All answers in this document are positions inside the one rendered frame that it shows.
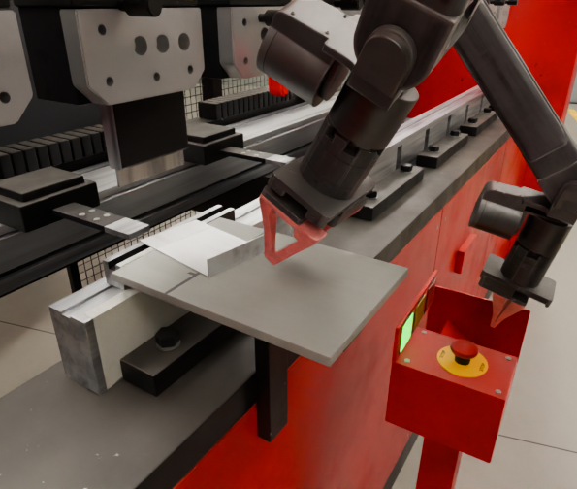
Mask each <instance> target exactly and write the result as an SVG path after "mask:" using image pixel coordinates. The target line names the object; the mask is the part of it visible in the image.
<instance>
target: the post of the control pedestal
mask: <svg viewBox="0 0 577 489"><path fill-rule="evenodd" d="M461 458H462V452H461V451H458V450H456V449H454V448H451V447H449V446H446V445H444V444H441V443H439V442H436V441H434V440H430V439H427V438H425V437H424V440H423V447H422V453H421V459H420V465H419V471H418V476H417V482H416V489H455V485H456V480H457V476H458V471H459V466H460V463H461Z"/></svg>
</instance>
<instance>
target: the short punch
mask: <svg viewBox="0 0 577 489"><path fill-rule="evenodd" d="M99 105H100V111H101V118H102V123H103V129H104V135H105V141H106V147H107V154H108V159H109V165H110V167H111V168H112V169H115V172H116V178H117V185H118V187H121V186H124V185H127V184H130V183H133V182H135V181H138V180H141V179H146V178H148V177H151V176H154V175H157V174H160V173H162V172H165V171H168V170H171V169H173V168H175V167H178V166H181V165H184V157H183V151H184V150H185V149H187V148H188V139H187V128H186V117H185V107H184V95H183V91H180V92H175V93H169V94H164V95H159V96H154V97H149V98H144V99H140V100H135V101H130V102H125V103H119V104H114V105H102V104H99Z"/></svg>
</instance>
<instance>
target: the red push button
mask: <svg viewBox="0 0 577 489"><path fill-rule="evenodd" d="M450 348H451V351H452V352H453V354H454V355H455V361H456V362H457V363H458V364H460V365H464V366H466V365H468V364H469V363H470V359H473V358H475V357H476V356H477V355H478V353H479V349H478V346H477V345H476V344H475V343H474V342H471V341H468V340H463V339H459V340H454V341H452V343H451V345H450Z"/></svg>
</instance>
